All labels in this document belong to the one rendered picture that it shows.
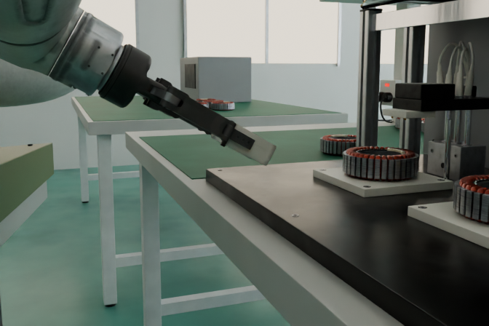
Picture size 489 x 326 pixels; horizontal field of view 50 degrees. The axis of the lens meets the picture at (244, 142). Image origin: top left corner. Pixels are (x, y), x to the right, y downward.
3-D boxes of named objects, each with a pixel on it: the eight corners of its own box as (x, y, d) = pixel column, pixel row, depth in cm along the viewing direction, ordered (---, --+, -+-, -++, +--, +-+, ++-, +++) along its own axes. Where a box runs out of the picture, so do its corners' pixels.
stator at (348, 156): (370, 185, 73) (371, 158, 72) (328, 170, 83) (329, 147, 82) (434, 178, 77) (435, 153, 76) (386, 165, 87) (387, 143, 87)
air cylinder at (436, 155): (458, 181, 81) (460, 146, 80) (426, 172, 88) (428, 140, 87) (484, 179, 82) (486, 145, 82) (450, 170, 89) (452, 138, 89)
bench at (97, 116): (96, 313, 203) (87, 121, 192) (76, 201, 375) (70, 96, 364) (343, 275, 240) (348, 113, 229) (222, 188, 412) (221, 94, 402)
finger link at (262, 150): (232, 121, 68) (234, 122, 67) (274, 145, 71) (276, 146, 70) (221, 142, 68) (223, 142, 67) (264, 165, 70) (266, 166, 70)
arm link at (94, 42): (47, 77, 58) (97, 103, 60) (87, 6, 58) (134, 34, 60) (48, 76, 66) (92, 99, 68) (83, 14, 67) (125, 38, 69)
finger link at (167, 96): (147, 77, 65) (143, 71, 60) (184, 97, 66) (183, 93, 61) (137, 94, 65) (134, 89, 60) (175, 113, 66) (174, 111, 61)
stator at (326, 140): (378, 155, 117) (379, 138, 117) (333, 157, 114) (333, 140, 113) (354, 148, 128) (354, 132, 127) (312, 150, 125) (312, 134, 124)
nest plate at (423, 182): (364, 197, 71) (364, 188, 70) (312, 176, 85) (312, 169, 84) (452, 188, 76) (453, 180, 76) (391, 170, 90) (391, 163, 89)
